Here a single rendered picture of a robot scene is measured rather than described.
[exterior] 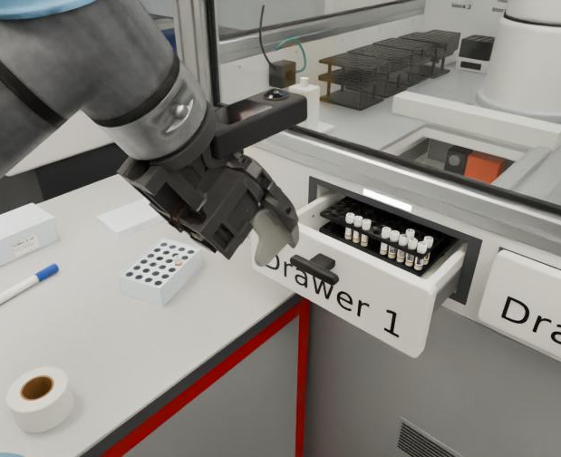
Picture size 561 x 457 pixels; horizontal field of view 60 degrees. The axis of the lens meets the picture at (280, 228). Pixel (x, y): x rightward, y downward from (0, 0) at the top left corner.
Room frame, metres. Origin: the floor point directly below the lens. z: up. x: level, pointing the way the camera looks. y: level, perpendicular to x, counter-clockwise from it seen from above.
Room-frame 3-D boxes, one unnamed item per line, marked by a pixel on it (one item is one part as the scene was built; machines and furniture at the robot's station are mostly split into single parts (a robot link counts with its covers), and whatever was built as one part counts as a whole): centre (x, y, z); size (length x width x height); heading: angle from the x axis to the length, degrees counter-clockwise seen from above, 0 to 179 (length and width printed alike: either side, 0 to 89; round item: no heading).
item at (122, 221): (0.87, 0.30, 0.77); 0.13 x 0.09 x 0.02; 134
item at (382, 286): (0.53, -0.07, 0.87); 0.29 x 0.02 x 0.11; 48
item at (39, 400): (0.40, 0.30, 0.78); 0.07 x 0.07 x 0.04
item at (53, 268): (0.64, 0.43, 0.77); 0.14 x 0.02 x 0.02; 147
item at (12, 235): (0.77, 0.50, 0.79); 0.13 x 0.09 x 0.05; 140
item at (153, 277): (0.67, 0.20, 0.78); 0.12 x 0.08 x 0.04; 156
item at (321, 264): (0.51, -0.05, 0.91); 0.07 x 0.04 x 0.01; 48
